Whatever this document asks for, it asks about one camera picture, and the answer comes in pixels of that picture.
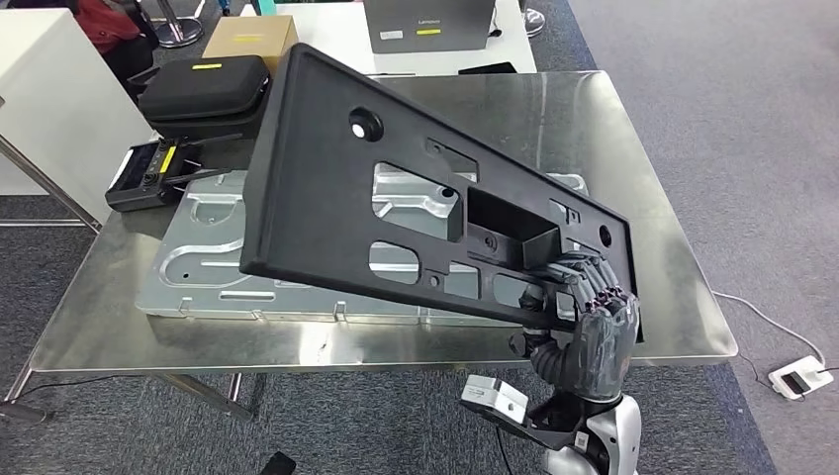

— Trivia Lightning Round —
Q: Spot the grey laptop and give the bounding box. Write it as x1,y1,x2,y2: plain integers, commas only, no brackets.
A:
363,0,498,55

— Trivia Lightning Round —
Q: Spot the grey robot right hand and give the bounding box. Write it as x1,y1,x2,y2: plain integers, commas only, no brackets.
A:
545,251,642,405

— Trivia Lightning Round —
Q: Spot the chrome barrier stanchion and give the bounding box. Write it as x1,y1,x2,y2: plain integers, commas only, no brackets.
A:
521,5,546,39
152,0,205,48

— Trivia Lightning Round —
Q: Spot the stamped metal plate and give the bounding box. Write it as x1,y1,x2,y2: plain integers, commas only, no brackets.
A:
134,160,592,328

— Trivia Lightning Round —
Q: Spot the black plastic panel part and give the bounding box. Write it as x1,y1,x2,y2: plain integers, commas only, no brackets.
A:
238,42,645,344

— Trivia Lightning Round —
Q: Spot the black zip case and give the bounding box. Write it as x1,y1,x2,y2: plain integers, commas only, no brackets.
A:
136,53,272,141

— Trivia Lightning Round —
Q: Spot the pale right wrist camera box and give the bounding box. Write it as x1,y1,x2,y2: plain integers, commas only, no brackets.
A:
460,374,529,426

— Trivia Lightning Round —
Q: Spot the white power cable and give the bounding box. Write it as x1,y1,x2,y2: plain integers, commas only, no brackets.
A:
710,290,828,368

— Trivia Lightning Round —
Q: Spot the brown cardboard box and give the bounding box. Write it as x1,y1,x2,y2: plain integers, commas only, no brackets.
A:
201,14,301,74

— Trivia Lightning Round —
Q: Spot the person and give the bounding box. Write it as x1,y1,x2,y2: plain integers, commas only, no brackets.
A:
68,0,162,103

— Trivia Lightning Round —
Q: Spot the stainless steel workbench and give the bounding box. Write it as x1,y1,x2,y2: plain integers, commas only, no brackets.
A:
0,68,741,423

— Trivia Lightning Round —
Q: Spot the white cabinet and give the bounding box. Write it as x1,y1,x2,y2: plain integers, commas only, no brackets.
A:
0,7,156,226

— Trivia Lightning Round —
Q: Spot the black handheld controller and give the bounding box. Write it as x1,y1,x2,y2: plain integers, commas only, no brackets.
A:
104,133,245,214

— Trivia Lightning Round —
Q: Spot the white power strip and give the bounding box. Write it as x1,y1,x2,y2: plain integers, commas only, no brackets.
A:
768,354,835,401

